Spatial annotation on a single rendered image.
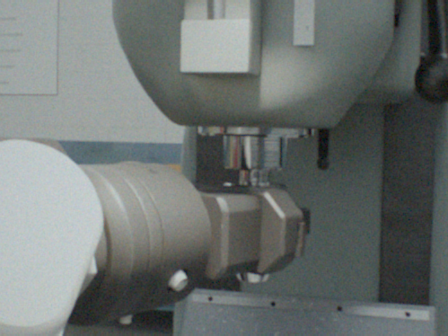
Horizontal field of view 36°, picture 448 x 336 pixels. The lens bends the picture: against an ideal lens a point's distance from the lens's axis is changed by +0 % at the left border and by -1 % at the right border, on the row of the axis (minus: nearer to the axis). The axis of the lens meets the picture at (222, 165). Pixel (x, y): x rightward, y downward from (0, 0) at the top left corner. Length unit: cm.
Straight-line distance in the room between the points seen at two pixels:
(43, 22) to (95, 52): 47
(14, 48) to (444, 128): 479
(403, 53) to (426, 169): 29
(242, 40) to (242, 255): 13
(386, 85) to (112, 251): 33
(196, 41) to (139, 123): 463
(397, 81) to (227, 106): 22
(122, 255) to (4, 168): 8
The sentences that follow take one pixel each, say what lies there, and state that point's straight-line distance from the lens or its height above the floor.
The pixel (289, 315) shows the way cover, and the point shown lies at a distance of 90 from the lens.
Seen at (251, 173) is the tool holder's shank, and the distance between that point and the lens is 51.
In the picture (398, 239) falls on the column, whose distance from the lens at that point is 89.
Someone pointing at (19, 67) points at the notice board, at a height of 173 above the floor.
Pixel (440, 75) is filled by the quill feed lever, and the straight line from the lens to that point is 42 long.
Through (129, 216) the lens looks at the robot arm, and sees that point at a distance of 36.
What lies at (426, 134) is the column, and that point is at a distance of 88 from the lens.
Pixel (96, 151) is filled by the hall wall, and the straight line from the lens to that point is 514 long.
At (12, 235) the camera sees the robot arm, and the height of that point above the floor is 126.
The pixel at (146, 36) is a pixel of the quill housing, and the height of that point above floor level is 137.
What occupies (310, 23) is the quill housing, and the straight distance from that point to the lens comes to 43.
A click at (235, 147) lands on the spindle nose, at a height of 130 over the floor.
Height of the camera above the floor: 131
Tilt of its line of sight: 3 degrees down
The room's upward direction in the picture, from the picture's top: 1 degrees clockwise
